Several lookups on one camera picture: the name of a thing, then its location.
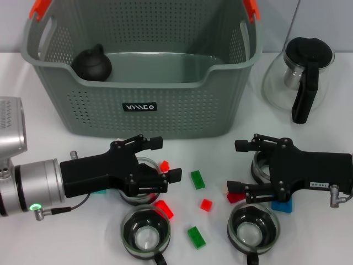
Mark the small red square brick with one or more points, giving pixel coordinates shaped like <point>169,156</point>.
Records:
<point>206,204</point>

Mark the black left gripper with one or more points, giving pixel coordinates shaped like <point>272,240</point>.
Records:
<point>91,174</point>

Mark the grey perforated storage bin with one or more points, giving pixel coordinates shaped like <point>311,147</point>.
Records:
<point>179,110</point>

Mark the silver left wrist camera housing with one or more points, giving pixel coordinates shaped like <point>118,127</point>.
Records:
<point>11,124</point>

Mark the green toy brick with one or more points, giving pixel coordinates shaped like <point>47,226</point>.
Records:
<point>197,180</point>
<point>196,238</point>

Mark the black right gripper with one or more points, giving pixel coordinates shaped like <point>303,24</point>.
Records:
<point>309,171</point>

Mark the glass teapot black lid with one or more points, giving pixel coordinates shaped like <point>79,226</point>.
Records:
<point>303,96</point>

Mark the black clay teapot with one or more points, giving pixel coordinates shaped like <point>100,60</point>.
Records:
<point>92,66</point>

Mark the glass teacup black base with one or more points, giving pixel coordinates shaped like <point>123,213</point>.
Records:
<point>132,201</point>
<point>259,168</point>
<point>145,237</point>
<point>252,232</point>

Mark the cyan flat toy brick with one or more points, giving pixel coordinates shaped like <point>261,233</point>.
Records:
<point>99,191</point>

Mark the dark red toy brick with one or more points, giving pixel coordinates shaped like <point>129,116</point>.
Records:
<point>234,198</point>

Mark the translucent white toy brick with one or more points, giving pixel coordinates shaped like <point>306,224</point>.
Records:
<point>224,190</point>

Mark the blue toy brick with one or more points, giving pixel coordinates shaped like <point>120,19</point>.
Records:
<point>281,206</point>

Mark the small red cube brick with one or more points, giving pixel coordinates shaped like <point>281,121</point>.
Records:
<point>165,166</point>

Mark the bright red long brick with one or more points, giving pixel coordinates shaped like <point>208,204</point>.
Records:
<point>165,208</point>

